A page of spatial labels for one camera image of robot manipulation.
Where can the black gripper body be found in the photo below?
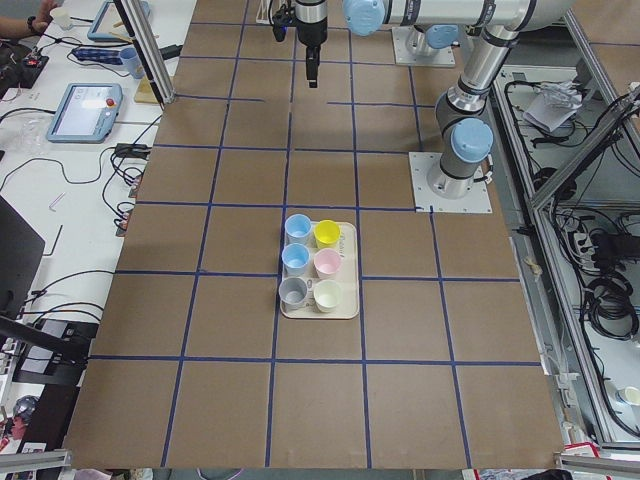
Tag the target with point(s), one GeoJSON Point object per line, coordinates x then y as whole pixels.
{"type": "Point", "coordinates": [310, 27]}

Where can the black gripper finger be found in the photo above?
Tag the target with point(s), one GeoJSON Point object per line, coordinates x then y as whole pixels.
{"type": "Point", "coordinates": [308, 64]}
{"type": "Point", "coordinates": [314, 66]}

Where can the light blue cup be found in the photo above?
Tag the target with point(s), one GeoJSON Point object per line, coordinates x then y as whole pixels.
{"type": "Point", "coordinates": [298, 229]}

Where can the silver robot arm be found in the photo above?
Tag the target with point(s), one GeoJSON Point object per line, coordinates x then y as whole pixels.
{"type": "Point", "coordinates": [467, 139]}
{"type": "Point", "coordinates": [424, 41]}

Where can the blue cup on desk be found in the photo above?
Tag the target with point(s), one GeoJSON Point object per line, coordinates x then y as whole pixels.
{"type": "Point", "coordinates": [131, 62]}

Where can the yellow cup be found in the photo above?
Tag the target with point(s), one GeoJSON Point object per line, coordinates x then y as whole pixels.
{"type": "Point", "coordinates": [327, 233]}

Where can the pink cup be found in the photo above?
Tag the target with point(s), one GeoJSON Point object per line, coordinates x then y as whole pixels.
{"type": "Point", "coordinates": [327, 263]}

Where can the grey cup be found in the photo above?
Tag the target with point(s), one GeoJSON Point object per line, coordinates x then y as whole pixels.
{"type": "Point", "coordinates": [293, 291]}

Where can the cream white cup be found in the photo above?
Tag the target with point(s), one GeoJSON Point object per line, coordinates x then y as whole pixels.
{"type": "Point", "coordinates": [327, 295]}

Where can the white paper cup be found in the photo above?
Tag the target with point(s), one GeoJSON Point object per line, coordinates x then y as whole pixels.
{"type": "Point", "coordinates": [60, 16]}

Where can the person hand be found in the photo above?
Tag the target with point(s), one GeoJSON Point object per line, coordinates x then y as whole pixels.
{"type": "Point", "coordinates": [43, 16]}

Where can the wooden stand base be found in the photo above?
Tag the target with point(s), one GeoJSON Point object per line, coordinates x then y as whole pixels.
{"type": "Point", "coordinates": [144, 93]}

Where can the black power adapter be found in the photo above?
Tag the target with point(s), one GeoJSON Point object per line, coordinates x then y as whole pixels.
{"type": "Point", "coordinates": [132, 151]}

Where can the blue teach pendant far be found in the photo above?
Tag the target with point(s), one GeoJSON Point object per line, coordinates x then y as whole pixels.
{"type": "Point", "coordinates": [107, 25]}

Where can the blue teach pendant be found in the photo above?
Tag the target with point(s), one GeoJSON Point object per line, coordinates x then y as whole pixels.
{"type": "Point", "coordinates": [107, 25]}
{"type": "Point", "coordinates": [86, 113]}

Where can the cream plastic tray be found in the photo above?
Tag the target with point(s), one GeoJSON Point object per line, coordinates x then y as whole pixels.
{"type": "Point", "coordinates": [348, 278]}

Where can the blue teach pendant near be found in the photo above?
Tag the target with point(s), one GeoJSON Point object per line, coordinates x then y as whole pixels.
{"type": "Point", "coordinates": [86, 113]}

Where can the crumpled white paper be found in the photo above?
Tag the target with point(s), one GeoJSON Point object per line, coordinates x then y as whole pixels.
{"type": "Point", "coordinates": [555, 103]}

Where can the black monitor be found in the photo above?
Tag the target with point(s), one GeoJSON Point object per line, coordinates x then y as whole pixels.
{"type": "Point", "coordinates": [21, 252]}

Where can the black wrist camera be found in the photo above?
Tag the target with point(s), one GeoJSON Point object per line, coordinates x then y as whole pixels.
{"type": "Point", "coordinates": [281, 20]}

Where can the white wire cup rack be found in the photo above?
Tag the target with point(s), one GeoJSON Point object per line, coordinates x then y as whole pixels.
{"type": "Point", "coordinates": [263, 15]}

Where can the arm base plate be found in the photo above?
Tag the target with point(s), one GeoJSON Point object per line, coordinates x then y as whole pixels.
{"type": "Point", "coordinates": [444, 59]}
{"type": "Point", "coordinates": [435, 192]}

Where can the aluminium frame post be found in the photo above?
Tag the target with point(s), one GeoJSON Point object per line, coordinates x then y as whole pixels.
{"type": "Point", "coordinates": [138, 27]}

